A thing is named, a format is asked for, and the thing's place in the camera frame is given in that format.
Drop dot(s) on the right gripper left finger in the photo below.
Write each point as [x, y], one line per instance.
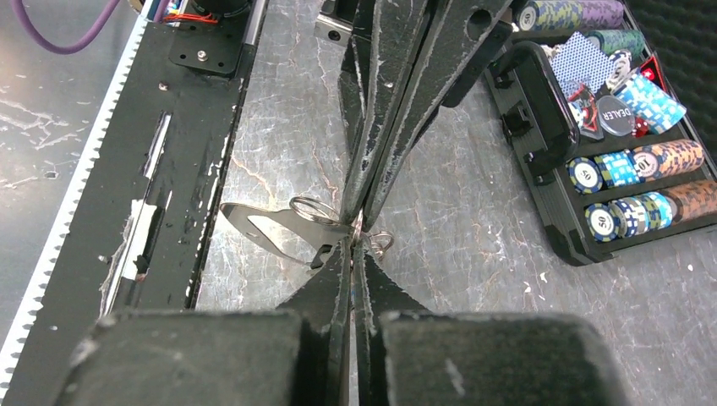
[321, 376]

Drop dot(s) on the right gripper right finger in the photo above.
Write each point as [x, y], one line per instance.
[374, 293]

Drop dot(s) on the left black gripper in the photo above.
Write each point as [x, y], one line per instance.
[399, 60]

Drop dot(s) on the blue patterned card deck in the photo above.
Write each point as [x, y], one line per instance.
[579, 62]

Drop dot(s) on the black dealer button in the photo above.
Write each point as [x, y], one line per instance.
[615, 116]

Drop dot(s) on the black poker chip case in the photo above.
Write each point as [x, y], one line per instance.
[599, 195]

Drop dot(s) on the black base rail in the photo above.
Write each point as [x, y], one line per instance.
[134, 224]

